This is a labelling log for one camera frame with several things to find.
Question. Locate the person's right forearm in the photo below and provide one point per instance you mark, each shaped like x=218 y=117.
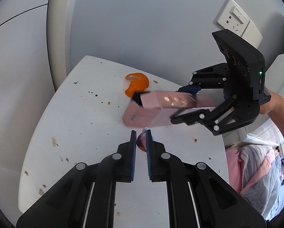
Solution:
x=280 y=114

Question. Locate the pink cardboard box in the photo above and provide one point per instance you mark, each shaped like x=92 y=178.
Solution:
x=156 y=112

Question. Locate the grey printed blanket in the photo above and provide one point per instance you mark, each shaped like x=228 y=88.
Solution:
x=265 y=185

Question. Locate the orange peel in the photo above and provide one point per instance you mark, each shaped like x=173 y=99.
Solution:
x=137 y=85

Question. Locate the white wall socket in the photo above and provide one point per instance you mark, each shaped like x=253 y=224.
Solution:
x=232 y=17

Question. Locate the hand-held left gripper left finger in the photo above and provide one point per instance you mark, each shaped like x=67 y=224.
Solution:
x=132 y=156

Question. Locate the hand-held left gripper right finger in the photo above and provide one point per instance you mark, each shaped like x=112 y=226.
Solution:
x=148 y=156

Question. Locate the small red wrapper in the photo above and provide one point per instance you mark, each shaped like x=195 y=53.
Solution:
x=141 y=143

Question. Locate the white wall switch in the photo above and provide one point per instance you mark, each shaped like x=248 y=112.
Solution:
x=252 y=34

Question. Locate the white furniture panel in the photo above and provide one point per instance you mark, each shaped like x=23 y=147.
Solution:
x=237 y=136

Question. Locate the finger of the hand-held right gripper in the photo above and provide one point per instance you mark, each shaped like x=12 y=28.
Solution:
x=190 y=89
x=203 y=117

